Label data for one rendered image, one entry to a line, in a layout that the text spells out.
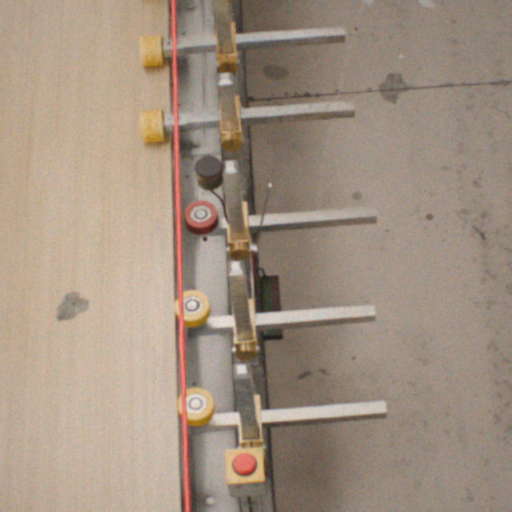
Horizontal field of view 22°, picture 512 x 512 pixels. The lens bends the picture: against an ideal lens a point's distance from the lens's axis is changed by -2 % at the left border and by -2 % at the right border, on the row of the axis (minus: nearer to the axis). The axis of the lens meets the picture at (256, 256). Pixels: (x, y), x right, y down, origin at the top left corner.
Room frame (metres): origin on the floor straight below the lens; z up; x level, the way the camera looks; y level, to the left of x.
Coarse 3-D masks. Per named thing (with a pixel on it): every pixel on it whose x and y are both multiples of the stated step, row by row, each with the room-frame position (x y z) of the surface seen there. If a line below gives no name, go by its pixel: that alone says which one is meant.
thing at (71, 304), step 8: (64, 296) 1.67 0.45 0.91; (72, 296) 1.66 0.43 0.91; (64, 304) 1.64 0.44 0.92; (72, 304) 1.64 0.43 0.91; (80, 304) 1.63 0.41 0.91; (88, 304) 1.64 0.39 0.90; (56, 312) 1.63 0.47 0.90; (64, 312) 1.62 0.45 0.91; (72, 312) 1.62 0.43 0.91; (80, 312) 1.62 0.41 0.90
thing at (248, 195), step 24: (240, 0) 2.75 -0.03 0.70; (240, 24) 2.65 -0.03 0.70; (240, 72) 2.46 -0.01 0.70; (240, 96) 2.38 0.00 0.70; (264, 360) 1.56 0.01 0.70; (264, 384) 1.50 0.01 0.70; (264, 408) 1.43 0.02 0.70; (264, 432) 1.37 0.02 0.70; (264, 456) 1.31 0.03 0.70; (240, 504) 1.20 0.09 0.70; (264, 504) 1.19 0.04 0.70
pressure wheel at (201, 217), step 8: (200, 200) 1.89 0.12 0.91; (192, 208) 1.87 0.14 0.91; (200, 208) 1.87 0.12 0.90; (208, 208) 1.87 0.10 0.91; (216, 208) 1.87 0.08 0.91; (184, 216) 1.85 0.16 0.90; (192, 216) 1.85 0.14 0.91; (200, 216) 1.85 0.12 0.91; (208, 216) 1.85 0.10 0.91; (216, 216) 1.84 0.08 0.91; (192, 224) 1.83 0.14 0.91; (200, 224) 1.82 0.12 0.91; (208, 224) 1.82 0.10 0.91; (216, 224) 1.83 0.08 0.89; (192, 232) 1.82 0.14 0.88; (200, 232) 1.82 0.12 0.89; (208, 232) 1.82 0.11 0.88
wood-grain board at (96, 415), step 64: (0, 0) 2.66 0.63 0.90; (64, 0) 2.62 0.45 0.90; (128, 0) 2.59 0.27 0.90; (0, 64) 2.41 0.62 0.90; (64, 64) 2.39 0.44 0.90; (128, 64) 2.36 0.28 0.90; (0, 128) 2.19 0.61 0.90; (64, 128) 2.17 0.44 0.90; (128, 128) 2.14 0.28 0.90; (0, 192) 1.99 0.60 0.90; (64, 192) 1.97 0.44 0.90; (128, 192) 1.94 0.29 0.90; (0, 256) 1.80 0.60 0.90; (64, 256) 1.78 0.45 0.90; (128, 256) 1.76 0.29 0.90; (0, 320) 1.62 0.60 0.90; (64, 320) 1.60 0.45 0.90; (128, 320) 1.59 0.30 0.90; (0, 384) 1.45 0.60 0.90; (64, 384) 1.44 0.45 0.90; (128, 384) 1.42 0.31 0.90; (0, 448) 1.30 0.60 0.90; (64, 448) 1.28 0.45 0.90; (128, 448) 1.27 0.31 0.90
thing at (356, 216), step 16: (352, 208) 1.86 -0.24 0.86; (368, 208) 1.85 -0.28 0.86; (224, 224) 1.85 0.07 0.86; (256, 224) 1.84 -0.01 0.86; (272, 224) 1.84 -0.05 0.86; (288, 224) 1.83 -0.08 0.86; (304, 224) 1.83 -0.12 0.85; (320, 224) 1.83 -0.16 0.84; (336, 224) 1.83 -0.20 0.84; (352, 224) 1.83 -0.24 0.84
